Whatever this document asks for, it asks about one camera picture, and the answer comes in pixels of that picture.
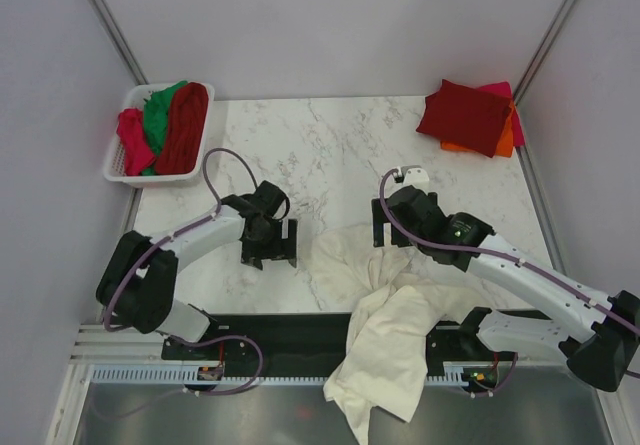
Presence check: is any folded pink t shirt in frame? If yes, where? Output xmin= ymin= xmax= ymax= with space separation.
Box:
xmin=479 ymin=81 xmax=525 ymax=157

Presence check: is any white t shirt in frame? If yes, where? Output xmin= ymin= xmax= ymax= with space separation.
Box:
xmin=303 ymin=225 xmax=488 ymax=444

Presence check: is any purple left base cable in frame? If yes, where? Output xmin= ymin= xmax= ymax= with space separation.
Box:
xmin=89 ymin=334 xmax=265 ymax=421

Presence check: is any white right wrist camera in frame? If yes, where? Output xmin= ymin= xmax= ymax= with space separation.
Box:
xmin=392 ymin=165 xmax=430 ymax=194

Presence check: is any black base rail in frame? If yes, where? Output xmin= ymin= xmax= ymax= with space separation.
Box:
xmin=161 ymin=313 xmax=514 ymax=378

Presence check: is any crimson pink t shirt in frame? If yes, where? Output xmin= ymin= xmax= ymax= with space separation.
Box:
xmin=116 ymin=108 xmax=156 ymax=176

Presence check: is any green t shirt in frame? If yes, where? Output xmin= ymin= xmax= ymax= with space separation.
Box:
xmin=143 ymin=80 xmax=188 ymax=175

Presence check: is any white cable duct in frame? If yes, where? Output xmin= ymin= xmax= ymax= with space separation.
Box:
xmin=89 ymin=362 xmax=498 ymax=387

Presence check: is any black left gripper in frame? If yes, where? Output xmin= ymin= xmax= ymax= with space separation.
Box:
xmin=241 ymin=217 xmax=296 ymax=270

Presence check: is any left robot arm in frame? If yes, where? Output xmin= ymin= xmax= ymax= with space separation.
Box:
xmin=96 ymin=181 xmax=298 ymax=358

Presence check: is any white plastic basket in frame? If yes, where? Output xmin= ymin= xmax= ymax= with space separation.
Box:
xmin=103 ymin=82 xmax=215 ymax=188

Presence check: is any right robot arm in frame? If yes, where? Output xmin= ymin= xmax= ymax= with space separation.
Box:
xmin=371 ymin=186 xmax=639 ymax=392

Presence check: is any folded orange t shirt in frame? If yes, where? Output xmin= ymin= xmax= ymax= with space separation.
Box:
xmin=440 ymin=103 xmax=515 ymax=158

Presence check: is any folded dark red t shirt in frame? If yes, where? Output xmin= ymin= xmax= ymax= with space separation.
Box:
xmin=416 ymin=79 xmax=510 ymax=158

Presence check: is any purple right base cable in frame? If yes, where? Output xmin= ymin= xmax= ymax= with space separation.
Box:
xmin=459 ymin=352 xmax=519 ymax=400

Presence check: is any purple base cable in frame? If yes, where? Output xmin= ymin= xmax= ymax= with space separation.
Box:
xmin=89 ymin=334 xmax=265 ymax=421
xmin=459 ymin=352 xmax=519 ymax=400

